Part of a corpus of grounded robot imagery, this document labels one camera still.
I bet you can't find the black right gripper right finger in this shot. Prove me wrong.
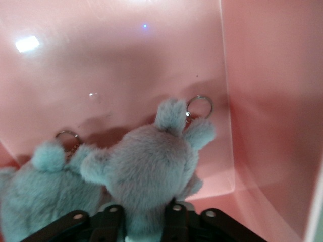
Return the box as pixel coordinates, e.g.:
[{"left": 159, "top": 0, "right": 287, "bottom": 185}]
[{"left": 163, "top": 202, "right": 268, "bottom": 242}]

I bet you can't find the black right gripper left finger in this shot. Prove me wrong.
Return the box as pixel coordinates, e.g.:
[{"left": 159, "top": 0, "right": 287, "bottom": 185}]
[{"left": 26, "top": 204, "right": 128, "bottom": 242}]

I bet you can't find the grey plush toy keychain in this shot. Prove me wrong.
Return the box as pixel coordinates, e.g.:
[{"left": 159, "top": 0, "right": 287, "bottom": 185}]
[
  {"left": 0, "top": 129, "right": 110, "bottom": 242},
  {"left": 80, "top": 94, "right": 217, "bottom": 242}
]

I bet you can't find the pink plastic box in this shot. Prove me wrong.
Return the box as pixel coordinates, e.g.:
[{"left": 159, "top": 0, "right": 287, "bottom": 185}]
[{"left": 0, "top": 0, "right": 323, "bottom": 242}]

